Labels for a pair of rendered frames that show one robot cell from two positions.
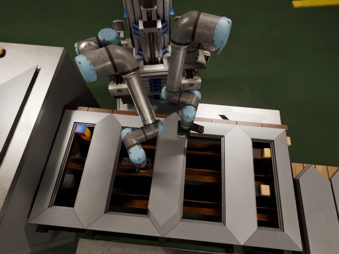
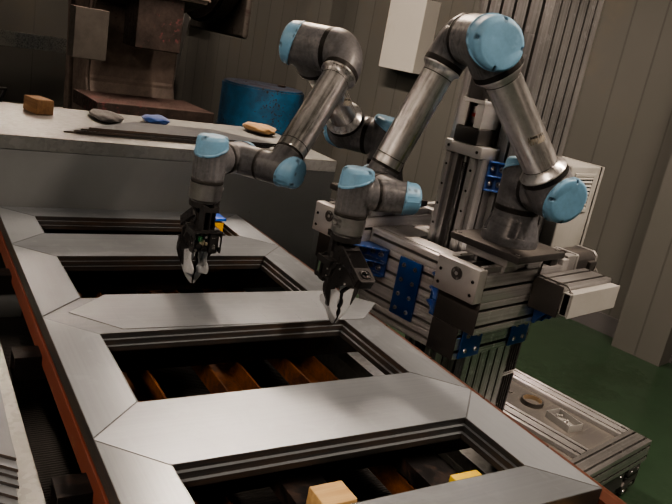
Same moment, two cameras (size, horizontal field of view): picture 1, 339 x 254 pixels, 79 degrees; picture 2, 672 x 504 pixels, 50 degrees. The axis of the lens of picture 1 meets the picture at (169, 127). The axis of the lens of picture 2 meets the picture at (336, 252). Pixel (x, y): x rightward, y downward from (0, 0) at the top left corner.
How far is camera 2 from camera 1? 157 cm
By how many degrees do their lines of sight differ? 61
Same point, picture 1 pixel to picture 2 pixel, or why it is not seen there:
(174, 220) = (96, 327)
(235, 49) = not seen: outside the picture
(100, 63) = (311, 28)
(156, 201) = (127, 301)
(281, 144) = (532, 484)
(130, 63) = (344, 50)
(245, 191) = (279, 426)
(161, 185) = (174, 304)
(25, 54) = not seen: hidden behind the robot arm
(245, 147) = (423, 411)
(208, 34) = (464, 25)
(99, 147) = not seen: hidden behind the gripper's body
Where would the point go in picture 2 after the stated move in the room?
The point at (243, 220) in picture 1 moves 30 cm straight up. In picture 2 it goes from (178, 432) to (202, 250)
